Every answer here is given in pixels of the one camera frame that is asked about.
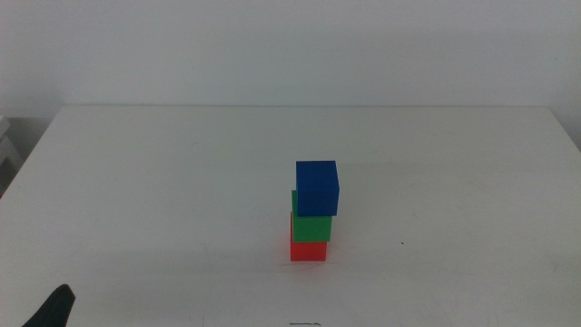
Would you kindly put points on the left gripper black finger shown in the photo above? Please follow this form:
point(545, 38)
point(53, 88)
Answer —
point(52, 309)

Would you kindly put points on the red cube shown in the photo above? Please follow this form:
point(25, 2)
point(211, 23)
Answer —
point(308, 251)

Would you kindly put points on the blue cube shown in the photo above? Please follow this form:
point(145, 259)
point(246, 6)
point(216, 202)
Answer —
point(318, 188)

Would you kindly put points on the green cube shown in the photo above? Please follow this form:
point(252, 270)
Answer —
point(312, 228)

